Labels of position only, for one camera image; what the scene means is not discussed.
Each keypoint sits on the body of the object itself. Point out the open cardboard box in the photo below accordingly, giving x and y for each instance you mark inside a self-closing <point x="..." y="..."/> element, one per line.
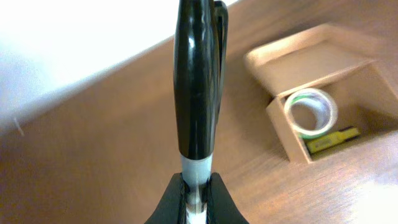
<point x="327" y="90"/>

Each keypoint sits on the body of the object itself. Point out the black and white permanent marker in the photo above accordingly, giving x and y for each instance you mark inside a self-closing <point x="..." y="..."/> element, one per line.
<point x="199" y="64"/>

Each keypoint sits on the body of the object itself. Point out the yellow highlighter marker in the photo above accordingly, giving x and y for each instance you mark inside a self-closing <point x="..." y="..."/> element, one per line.
<point x="333" y="139"/>

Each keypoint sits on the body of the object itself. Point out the cream masking tape roll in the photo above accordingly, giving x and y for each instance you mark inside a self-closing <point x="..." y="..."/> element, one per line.
<point x="302" y="117"/>

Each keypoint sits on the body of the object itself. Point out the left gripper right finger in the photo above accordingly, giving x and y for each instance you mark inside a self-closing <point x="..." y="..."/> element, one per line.
<point x="221" y="208"/>

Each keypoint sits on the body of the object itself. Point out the green tape roll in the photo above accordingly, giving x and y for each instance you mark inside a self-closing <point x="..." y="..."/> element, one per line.
<point x="320" y="110"/>

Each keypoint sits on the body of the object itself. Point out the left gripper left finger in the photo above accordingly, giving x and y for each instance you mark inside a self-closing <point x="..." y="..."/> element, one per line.
<point x="171" y="208"/>

